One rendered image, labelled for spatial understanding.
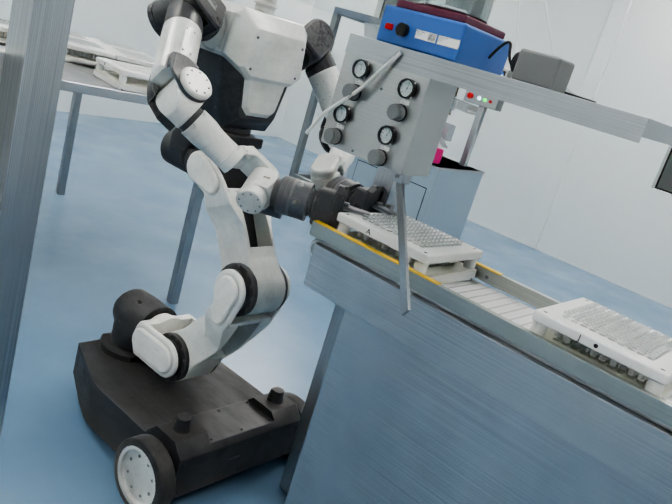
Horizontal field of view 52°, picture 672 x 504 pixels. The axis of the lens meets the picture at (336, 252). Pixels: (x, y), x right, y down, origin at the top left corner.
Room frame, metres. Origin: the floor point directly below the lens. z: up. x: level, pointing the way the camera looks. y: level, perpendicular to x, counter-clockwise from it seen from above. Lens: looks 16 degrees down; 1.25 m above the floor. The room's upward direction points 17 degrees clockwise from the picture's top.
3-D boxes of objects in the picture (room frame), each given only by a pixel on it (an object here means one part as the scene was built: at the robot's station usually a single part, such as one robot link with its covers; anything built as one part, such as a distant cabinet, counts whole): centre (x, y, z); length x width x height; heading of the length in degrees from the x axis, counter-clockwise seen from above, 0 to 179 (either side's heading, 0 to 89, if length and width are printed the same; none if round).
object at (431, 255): (1.51, -0.15, 0.90); 0.25 x 0.24 x 0.02; 144
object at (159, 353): (1.89, 0.37, 0.28); 0.21 x 0.20 x 0.13; 54
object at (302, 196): (1.53, 0.07, 0.90); 0.12 x 0.10 x 0.13; 86
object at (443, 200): (4.35, -0.33, 0.38); 0.63 x 0.57 x 0.76; 54
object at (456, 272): (1.51, -0.15, 0.85); 0.24 x 0.24 x 0.02; 54
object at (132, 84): (2.66, 0.92, 0.89); 0.24 x 0.24 x 0.02; 45
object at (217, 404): (1.87, 0.35, 0.19); 0.64 x 0.52 x 0.33; 54
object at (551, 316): (1.23, -0.54, 0.90); 0.25 x 0.24 x 0.02; 144
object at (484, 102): (4.34, -0.58, 1.07); 0.23 x 0.10 x 0.62; 54
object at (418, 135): (1.45, -0.02, 1.15); 0.22 x 0.11 x 0.20; 54
